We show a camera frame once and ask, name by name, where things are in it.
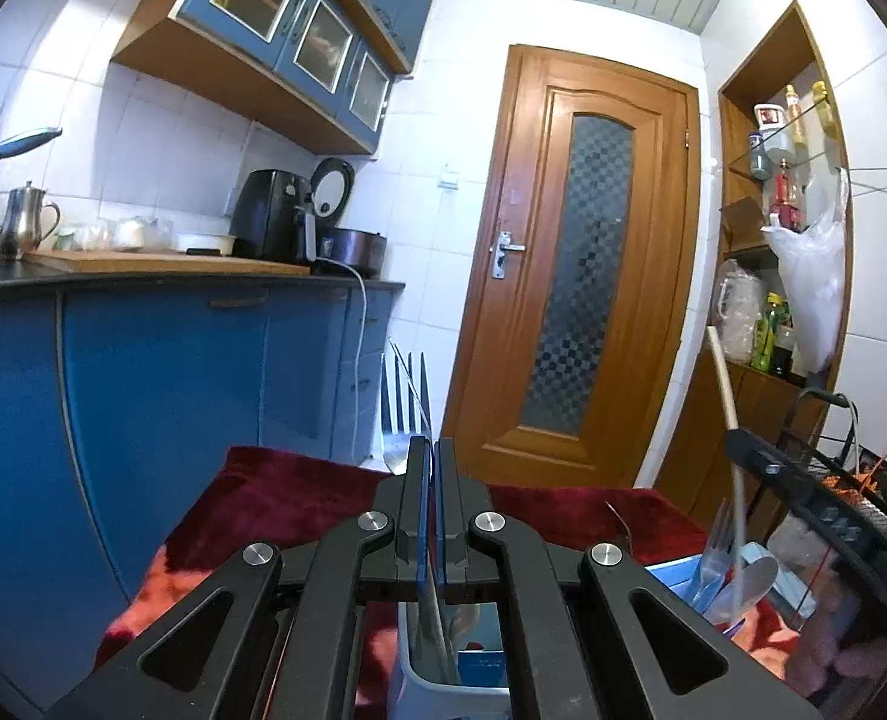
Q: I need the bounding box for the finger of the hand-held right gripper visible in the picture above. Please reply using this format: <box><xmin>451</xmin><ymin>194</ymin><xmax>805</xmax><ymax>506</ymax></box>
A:
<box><xmin>726</xmin><ymin>427</ymin><xmax>887</xmax><ymax>616</ymax></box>

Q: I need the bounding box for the black wire rack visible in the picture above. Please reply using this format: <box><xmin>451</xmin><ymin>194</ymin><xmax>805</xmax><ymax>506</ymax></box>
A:
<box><xmin>783</xmin><ymin>385</ymin><xmax>887</xmax><ymax>542</ymax></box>

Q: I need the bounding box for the red bottle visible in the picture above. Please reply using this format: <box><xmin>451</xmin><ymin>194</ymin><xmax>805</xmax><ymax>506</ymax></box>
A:
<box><xmin>771</xmin><ymin>164</ymin><xmax>805</xmax><ymax>233</ymax></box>

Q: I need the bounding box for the green bottle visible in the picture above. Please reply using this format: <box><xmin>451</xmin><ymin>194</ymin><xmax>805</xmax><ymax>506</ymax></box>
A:
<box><xmin>750</xmin><ymin>292</ymin><xmax>790</xmax><ymax>377</ymax></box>

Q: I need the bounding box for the silver and white chopstick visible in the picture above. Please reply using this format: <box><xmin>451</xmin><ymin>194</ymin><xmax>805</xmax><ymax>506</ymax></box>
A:
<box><xmin>707</xmin><ymin>325</ymin><xmax>760</xmax><ymax>567</ymax></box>

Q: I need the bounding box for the dark rice cooker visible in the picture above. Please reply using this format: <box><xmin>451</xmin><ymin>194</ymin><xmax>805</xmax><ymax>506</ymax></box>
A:
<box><xmin>309</xmin><ymin>157</ymin><xmax>389</xmax><ymax>278</ymax></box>

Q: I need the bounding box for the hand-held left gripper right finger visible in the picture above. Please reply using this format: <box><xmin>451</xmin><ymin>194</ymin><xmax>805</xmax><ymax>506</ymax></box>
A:
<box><xmin>435</xmin><ymin>435</ymin><xmax>823</xmax><ymax>720</ymax></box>

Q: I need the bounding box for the large steel fork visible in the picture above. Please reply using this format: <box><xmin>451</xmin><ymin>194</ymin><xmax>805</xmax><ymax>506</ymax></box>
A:
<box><xmin>378</xmin><ymin>337</ymin><xmax>460</xmax><ymax>686</ymax></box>

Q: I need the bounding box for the wooden wall shelf niche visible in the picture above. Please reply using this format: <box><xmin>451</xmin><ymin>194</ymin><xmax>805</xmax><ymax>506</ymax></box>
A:
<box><xmin>652</xmin><ymin>0</ymin><xmax>857</xmax><ymax>542</ymax></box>

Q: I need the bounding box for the silver door handle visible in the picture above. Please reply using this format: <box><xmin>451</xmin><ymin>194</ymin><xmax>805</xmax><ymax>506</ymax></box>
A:
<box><xmin>489</xmin><ymin>230</ymin><xmax>527</xmax><ymax>281</ymax></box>

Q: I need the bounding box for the white plastic spoon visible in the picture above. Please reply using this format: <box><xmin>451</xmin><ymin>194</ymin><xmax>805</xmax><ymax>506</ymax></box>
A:
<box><xmin>711</xmin><ymin>554</ymin><xmax>779</xmax><ymax>625</ymax></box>

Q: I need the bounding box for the white plastic bag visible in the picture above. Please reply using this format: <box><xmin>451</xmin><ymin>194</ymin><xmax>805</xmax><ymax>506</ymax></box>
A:
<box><xmin>761</xmin><ymin>168</ymin><xmax>851</xmax><ymax>375</ymax></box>

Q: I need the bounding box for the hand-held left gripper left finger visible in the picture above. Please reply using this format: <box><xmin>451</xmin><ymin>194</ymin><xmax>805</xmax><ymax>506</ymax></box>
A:
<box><xmin>42</xmin><ymin>435</ymin><xmax>434</xmax><ymax>720</ymax></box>

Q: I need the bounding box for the red and pink printed blanket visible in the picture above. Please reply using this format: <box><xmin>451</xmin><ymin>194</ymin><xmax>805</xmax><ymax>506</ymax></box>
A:
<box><xmin>94</xmin><ymin>445</ymin><xmax>813</xmax><ymax>720</ymax></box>

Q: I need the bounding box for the blue wall cabinet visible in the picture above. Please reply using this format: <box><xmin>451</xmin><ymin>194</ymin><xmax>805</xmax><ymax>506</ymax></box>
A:
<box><xmin>111</xmin><ymin>0</ymin><xmax>439</xmax><ymax>158</ymax></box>

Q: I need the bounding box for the blue cardboard package sleeve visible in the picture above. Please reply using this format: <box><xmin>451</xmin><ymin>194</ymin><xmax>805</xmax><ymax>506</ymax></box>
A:
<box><xmin>456</xmin><ymin>647</ymin><xmax>509</xmax><ymax>689</ymax></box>

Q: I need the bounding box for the orange-capped bottle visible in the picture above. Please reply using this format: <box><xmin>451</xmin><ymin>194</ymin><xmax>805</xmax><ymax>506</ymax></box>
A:
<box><xmin>783</xmin><ymin>84</ymin><xmax>808</xmax><ymax>159</ymax></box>

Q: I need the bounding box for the red cable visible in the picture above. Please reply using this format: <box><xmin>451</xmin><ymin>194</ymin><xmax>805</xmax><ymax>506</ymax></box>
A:
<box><xmin>810</xmin><ymin>434</ymin><xmax>887</xmax><ymax>602</ymax></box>

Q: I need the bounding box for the white power cable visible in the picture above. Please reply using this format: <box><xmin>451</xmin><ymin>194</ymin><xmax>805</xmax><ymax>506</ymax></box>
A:
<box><xmin>311</xmin><ymin>258</ymin><xmax>370</xmax><ymax>467</ymax></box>

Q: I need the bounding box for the clear plastic jug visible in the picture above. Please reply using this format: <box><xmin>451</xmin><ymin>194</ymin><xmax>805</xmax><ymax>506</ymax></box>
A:
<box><xmin>714</xmin><ymin>259</ymin><xmax>766</xmax><ymax>365</ymax></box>

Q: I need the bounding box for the slim steel fork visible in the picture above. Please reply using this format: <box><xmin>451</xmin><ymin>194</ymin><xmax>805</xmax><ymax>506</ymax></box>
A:
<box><xmin>692</xmin><ymin>498</ymin><xmax>738</xmax><ymax>613</ymax></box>

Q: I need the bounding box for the steel wok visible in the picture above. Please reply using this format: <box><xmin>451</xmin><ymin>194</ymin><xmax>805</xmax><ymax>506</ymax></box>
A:
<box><xmin>0</xmin><ymin>127</ymin><xmax>64</xmax><ymax>212</ymax></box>

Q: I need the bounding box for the yellow bottle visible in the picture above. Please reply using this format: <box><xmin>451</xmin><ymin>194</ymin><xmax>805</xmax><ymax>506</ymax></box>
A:
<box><xmin>812</xmin><ymin>80</ymin><xmax>838</xmax><ymax>138</ymax></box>

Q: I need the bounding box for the steel kettle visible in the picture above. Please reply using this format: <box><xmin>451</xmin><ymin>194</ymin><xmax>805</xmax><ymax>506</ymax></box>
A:
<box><xmin>0</xmin><ymin>181</ymin><xmax>62</xmax><ymax>260</ymax></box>

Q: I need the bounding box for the light blue plastic utensil holder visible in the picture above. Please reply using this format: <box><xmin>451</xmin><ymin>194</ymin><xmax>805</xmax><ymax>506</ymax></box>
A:
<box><xmin>396</xmin><ymin>549</ymin><xmax>820</xmax><ymax>720</ymax></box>

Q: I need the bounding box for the blue base cabinet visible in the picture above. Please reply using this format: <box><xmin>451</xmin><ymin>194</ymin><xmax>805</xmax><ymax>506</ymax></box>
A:
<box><xmin>0</xmin><ymin>273</ymin><xmax>407</xmax><ymax>715</ymax></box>

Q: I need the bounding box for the black air fryer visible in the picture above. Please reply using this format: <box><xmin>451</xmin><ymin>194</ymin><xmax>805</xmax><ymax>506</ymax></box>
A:
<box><xmin>228</xmin><ymin>169</ymin><xmax>317</xmax><ymax>266</ymax></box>

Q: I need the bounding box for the brown wooden door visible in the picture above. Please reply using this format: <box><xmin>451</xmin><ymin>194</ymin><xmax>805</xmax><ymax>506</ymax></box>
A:
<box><xmin>442</xmin><ymin>44</ymin><xmax>703</xmax><ymax>494</ymax></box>

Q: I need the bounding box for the wooden cutting board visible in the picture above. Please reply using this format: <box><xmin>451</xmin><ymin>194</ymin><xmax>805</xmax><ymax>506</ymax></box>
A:
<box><xmin>22</xmin><ymin>248</ymin><xmax>314</xmax><ymax>277</ymax></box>

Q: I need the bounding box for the person's right hand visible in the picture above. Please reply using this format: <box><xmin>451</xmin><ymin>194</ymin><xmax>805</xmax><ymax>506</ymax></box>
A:
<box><xmin>786</xmin><ymin>555</ymin><xmax>887</xmax><ymax>700</ymax></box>

